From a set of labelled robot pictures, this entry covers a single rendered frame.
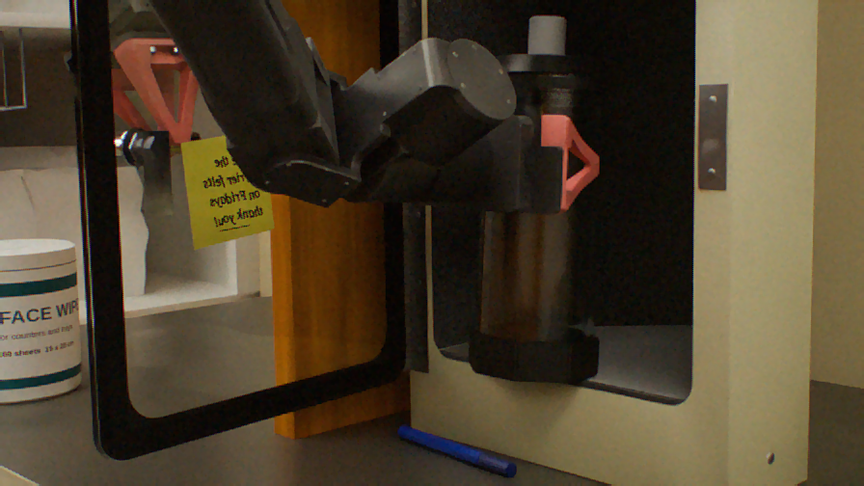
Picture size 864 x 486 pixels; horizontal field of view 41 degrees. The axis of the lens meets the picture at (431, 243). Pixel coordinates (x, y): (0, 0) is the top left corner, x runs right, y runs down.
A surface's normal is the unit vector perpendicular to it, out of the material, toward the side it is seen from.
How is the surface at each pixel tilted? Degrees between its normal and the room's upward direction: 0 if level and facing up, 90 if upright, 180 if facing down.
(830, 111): 90
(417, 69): 69
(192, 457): 0
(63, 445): 0
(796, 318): 90
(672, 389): 0
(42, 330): 90
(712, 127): 90
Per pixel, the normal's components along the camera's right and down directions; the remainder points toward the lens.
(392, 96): -0.69, -0.27
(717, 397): -0.72, 0.10
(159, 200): 0.77, 0.07
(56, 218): 0.54, 0.13
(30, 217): 0.84, -0.21
